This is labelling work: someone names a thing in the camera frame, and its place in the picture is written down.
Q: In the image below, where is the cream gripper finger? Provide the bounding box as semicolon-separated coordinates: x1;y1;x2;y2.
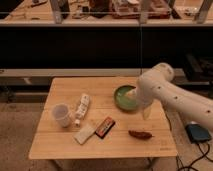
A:
143;107;151;120
125;89;136;99

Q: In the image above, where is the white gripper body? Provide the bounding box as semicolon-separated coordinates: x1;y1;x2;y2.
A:
135;73;160;111

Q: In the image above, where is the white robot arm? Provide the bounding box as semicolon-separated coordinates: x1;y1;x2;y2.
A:
125;63;213;131

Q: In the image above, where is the green bowl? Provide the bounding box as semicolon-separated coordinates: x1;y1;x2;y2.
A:
114;85;138;111

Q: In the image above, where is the orange black candy bar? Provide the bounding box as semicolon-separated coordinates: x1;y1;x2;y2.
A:
95;117;115;139

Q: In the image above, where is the wooden table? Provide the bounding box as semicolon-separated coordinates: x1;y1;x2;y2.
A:
29;77;177;159

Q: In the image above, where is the black foot pedal box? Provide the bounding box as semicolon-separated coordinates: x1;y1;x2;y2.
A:
185;124;212;143

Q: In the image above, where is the white flat packet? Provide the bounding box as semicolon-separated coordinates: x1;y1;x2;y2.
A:
74;124;96;145

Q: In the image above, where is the translucent plastic cup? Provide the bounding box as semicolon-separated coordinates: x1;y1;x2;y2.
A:
51;104;71;128

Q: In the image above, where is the long wooden shelf bench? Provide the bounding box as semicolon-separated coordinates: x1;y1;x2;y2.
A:
0;67;213;88

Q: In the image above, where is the black cable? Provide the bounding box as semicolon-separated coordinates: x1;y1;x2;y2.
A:
175;141;213;171

